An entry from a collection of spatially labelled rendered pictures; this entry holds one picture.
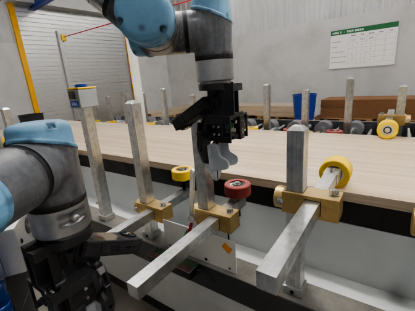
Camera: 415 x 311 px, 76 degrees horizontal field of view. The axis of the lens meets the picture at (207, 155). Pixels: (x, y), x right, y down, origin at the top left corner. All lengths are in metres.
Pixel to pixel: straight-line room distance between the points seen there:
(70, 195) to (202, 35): 0.34
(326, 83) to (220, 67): 7.53
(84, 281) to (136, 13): 0.37
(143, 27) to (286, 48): 8.06
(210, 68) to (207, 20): 0.08
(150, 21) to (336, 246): 0.77
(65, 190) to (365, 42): 7.66
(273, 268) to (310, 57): 7.84
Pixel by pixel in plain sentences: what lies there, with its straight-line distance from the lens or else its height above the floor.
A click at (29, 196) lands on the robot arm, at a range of 0.33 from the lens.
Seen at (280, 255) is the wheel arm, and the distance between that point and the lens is 0.43.
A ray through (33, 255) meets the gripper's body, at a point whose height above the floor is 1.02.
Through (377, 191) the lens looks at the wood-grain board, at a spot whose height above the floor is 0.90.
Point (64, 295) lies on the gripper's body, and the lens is 0.44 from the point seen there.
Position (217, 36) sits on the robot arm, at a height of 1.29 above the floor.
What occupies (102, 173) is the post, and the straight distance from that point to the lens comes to 1.11.
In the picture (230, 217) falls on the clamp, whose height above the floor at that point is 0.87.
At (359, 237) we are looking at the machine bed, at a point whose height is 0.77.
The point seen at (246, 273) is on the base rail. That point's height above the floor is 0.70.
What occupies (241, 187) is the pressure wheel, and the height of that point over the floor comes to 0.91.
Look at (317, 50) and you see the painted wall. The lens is 8.10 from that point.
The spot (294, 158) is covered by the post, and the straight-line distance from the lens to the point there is 0.58.
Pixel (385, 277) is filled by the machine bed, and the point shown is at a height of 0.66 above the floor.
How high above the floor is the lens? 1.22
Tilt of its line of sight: 16 degrees down
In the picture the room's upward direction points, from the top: 4 degrees counter-clockwise
